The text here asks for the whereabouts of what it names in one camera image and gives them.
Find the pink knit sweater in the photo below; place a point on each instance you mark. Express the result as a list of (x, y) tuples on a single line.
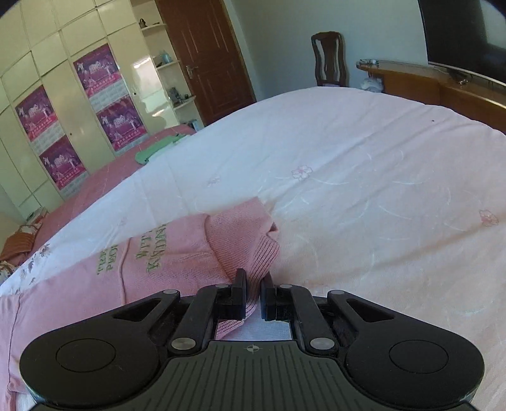
[(186, 254)]

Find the dark wooden chair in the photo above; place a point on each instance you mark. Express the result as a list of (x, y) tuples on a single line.
[(330, 64)]

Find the brown wooden door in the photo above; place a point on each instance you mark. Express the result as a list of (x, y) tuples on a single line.
[(205, 42)]

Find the white floral quilt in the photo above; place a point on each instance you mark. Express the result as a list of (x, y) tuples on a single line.
[(399, 202)]

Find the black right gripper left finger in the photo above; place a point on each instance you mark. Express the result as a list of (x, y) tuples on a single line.
[(232, 298)]

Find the pink checked bed sheet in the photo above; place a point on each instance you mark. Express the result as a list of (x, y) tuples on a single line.
[(99, 184)]

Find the white patterned pillow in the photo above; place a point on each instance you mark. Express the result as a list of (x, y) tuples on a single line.
[(6, 270)]

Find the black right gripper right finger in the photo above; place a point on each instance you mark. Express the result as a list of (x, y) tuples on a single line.
[(276, 300)]

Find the purple calendar poster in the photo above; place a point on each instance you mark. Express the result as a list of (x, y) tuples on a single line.
[(122, 124), (62, 163), (97, 70), (36, 113)]

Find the cream wardrobe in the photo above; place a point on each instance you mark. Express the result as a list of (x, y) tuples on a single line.
[(40, 40)]

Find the wooden tv cabinet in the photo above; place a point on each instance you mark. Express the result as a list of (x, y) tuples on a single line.
[(481, 101)]

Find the black television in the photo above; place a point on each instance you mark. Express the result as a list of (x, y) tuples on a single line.
[(466, 35)]

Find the orange striped pillow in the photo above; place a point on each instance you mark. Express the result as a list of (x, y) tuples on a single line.
[(19, 245)]

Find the green folded garment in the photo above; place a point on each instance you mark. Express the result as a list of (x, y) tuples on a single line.
[(143, 156)]

